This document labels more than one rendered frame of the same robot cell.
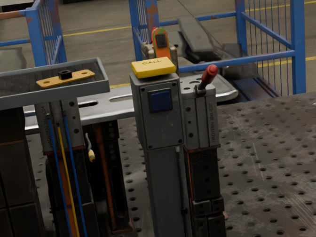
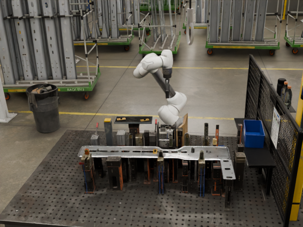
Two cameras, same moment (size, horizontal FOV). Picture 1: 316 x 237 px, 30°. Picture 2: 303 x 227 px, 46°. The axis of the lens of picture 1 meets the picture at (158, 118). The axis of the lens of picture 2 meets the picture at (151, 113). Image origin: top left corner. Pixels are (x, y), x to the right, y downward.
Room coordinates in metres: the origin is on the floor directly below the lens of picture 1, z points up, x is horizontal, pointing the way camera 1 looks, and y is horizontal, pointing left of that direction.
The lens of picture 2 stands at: (3.85, 1.19, 2.68)
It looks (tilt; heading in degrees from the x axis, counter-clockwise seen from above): 25 degrees down; 194
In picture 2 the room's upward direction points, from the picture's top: 2 degrees counter-clockwise
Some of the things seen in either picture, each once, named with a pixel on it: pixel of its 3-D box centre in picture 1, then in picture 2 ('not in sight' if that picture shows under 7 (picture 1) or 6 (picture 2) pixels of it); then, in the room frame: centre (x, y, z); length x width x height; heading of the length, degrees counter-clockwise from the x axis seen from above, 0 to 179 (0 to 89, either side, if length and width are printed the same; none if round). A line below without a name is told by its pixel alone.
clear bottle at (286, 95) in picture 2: not in sight; (287, 97); (0.98, 1.63, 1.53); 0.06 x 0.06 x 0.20
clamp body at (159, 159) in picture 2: not in sight; (161, 174); (1.31, 0.62, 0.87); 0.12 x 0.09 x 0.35; 9
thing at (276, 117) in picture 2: not in sight; (276, 127); (1.09, 1.56, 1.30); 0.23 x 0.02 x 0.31; 9
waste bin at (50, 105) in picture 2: not in sight; (45, 108); (-0.90, -1.79, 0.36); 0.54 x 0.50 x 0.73; 4
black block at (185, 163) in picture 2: not in sight; (185, 177); (1.27, 0.83, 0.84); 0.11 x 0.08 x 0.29; 9
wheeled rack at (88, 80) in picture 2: not in sight; (46, 51); (-2.45, -2.51, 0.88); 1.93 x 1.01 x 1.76; 100
